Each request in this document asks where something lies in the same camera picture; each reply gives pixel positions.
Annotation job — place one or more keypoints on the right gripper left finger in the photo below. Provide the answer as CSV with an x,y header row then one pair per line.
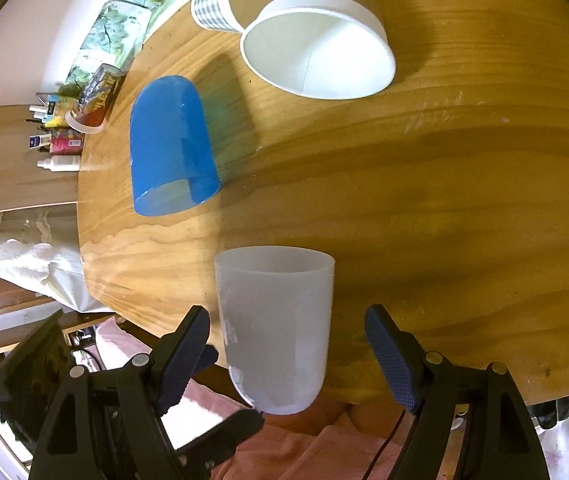
x,y
107,425

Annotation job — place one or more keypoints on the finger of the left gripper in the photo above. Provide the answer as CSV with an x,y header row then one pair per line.
x,y
220,443
208,358

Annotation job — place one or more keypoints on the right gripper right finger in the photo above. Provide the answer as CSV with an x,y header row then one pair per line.
x,y
500,441

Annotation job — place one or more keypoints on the translucent white plastic cup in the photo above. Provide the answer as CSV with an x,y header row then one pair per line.
x,y
275,306

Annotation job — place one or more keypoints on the blue plastic cup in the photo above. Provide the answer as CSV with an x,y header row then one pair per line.
x,y
171,156

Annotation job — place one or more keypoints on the dark printed paper cup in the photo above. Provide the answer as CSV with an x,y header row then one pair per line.
x,y
89,113

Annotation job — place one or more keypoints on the brown sleeve paper cup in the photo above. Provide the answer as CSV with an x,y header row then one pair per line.
x,y
320,49

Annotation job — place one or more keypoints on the checkered paper cup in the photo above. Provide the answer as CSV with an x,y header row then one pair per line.
x,y
215,15

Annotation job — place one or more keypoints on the white lace cloth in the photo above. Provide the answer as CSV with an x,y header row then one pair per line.
x,y
39,251

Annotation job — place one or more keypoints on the white spray bottle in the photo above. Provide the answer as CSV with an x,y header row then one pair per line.
x,y
60,163

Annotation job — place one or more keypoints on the pink red can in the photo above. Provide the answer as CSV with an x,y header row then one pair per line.
x,y
58,142

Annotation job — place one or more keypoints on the grape picture panels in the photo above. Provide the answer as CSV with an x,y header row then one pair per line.
x,y
116,38

